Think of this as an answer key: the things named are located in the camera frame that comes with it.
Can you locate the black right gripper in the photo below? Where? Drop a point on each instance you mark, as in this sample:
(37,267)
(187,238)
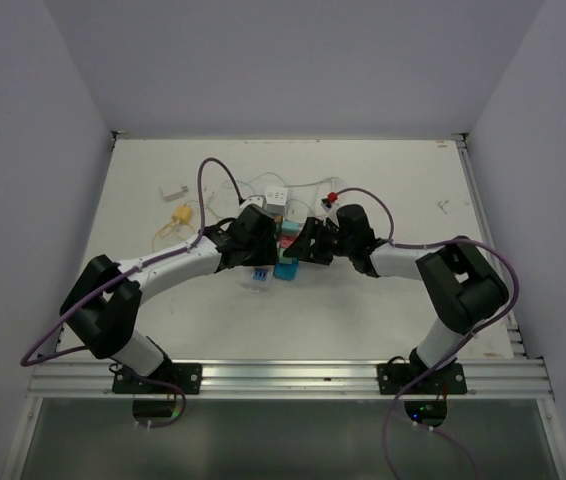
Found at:
(314,228)

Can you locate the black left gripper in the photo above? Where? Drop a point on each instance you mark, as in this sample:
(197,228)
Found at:
(267,254)

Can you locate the pink charger plug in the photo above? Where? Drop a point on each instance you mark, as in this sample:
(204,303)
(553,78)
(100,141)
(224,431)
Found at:
(285,241)

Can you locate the white power strip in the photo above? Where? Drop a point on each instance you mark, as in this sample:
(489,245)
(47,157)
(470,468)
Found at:
(260,278)

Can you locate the blue charger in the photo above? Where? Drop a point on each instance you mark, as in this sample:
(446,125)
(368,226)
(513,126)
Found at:
(286,269)

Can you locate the white cube socket adapter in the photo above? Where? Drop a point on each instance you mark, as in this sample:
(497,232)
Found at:
(276,198)

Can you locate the yellow charger plug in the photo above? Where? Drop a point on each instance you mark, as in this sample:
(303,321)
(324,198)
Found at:
(182,214)

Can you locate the silver honor charger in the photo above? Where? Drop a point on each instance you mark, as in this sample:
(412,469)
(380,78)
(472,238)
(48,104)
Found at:
(171,193)

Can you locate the light blue charger plug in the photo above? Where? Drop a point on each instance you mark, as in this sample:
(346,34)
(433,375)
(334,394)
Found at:
(290,228)

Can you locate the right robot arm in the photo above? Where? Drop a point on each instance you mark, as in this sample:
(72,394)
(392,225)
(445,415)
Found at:
(462,286)

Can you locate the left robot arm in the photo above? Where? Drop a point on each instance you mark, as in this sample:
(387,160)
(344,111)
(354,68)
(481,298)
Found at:
(102,307)

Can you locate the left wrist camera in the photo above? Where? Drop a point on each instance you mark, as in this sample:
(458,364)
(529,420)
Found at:
(256,200)

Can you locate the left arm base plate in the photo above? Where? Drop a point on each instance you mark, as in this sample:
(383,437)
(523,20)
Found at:
(185,375)

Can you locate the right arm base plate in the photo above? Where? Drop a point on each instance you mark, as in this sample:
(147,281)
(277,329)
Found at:
(395,374)

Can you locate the aluminium frame rail right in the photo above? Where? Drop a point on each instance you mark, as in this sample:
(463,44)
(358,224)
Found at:
(510,321)

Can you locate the aluminium front rail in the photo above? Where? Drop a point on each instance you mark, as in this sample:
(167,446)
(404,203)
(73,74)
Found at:
(327,379)

